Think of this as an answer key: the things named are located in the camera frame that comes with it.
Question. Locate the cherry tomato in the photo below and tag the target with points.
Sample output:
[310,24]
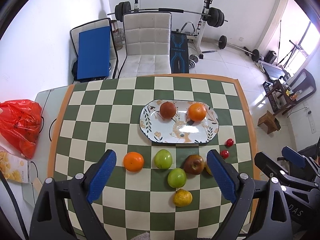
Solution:
[229,142]
[224,154]

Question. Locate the black blue bench pad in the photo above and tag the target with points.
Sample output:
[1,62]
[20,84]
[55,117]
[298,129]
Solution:
[179,54]

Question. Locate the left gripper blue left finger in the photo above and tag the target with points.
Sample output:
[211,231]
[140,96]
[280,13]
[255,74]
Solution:
[85,188]

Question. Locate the dark wooden chair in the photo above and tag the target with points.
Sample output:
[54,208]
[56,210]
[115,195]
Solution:
[284,96]

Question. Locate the red plastic bag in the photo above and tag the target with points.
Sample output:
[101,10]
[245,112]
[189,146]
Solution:
[21,124]

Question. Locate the white padded chair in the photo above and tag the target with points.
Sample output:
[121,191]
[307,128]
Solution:
[147,44]

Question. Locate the small dark red fruit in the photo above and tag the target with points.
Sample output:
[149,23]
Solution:
[167,110]

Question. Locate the oval floral ceramic plate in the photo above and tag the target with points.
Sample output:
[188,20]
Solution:
[180,129]

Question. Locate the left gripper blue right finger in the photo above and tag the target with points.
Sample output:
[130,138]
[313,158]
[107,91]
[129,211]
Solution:
[236,188]

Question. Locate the grey side table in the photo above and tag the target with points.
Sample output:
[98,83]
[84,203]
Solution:
[50,101]

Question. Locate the orange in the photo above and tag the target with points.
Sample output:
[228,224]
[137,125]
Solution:
[197,112]
[133,162]

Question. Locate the chips snack box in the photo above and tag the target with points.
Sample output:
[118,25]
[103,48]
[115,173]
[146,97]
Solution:
[13,167]

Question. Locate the white weight bench rack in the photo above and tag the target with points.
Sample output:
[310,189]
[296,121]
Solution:
[197,38]

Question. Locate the barbell on rack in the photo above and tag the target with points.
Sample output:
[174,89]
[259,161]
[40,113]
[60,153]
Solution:
[214,17]

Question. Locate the yellow pear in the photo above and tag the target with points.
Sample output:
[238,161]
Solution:
[182,198]
[208,169]

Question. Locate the green apple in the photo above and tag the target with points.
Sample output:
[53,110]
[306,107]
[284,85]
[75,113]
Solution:
[177,178]
[163,159]

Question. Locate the blue folded mat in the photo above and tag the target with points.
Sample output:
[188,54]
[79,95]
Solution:
[94,53]

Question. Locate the small wooden stool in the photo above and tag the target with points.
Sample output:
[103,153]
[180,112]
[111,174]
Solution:
[270,121]

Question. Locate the green white checkered tablecloth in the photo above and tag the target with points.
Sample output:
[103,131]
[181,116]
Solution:
[102,115]

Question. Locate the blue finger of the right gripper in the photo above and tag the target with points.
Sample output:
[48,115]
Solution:
[270,168]
[303,161]

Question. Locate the large dark red apple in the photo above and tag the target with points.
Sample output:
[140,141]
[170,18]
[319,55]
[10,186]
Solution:
[194,164]

